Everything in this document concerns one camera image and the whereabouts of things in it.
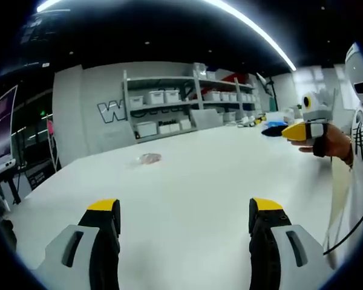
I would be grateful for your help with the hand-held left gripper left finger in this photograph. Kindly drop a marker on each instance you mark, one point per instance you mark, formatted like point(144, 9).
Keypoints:
point(78, 256)

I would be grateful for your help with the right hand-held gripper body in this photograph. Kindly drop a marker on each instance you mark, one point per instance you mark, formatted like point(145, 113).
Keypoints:
point(319, 111)

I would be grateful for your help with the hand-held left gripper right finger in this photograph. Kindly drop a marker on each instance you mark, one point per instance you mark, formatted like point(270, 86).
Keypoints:
point(285, 256)

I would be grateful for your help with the clear resealable bag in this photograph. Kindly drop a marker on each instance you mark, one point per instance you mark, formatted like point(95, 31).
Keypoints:
point(149, 158)

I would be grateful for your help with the person's right hand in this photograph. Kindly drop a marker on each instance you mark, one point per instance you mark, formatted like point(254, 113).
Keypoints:
point(335, 145)

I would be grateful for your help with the blue packet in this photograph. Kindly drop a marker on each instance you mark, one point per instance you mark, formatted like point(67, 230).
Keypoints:
point(276, 124)

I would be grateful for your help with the black cloth bundle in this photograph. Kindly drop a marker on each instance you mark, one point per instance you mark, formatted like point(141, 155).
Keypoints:
point(272, 132)

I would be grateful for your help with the green board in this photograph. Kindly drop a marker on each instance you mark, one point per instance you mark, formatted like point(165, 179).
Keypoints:
point(273, 104)

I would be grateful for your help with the white grey worn device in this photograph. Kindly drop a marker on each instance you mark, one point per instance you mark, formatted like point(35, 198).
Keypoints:
point(358, 72)

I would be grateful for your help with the black stand with lamp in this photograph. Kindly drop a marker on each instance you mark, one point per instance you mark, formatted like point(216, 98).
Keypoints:
point(267, 84)

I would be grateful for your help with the person in white shirt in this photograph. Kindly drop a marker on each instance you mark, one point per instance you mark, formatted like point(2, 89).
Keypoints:
point(360, 187)

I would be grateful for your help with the grey leaning panel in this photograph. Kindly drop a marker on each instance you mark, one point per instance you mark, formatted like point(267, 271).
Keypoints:
point(207, 118)

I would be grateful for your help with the long ceiling light strip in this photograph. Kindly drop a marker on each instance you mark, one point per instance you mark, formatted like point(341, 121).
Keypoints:
point(260, 30)

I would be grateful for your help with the grey metal shelving unit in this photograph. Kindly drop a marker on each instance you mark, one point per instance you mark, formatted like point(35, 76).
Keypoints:
point(196, 90)

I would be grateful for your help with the stepladder with pink cloth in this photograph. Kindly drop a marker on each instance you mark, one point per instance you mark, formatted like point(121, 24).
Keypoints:
point(52, 136)

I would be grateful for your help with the rows of white storage boxes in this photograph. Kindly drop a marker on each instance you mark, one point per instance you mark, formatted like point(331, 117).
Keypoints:
point(169, 96)

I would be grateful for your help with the curved computer monitor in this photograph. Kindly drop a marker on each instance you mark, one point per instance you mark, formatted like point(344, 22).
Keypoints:
point(0, 130)

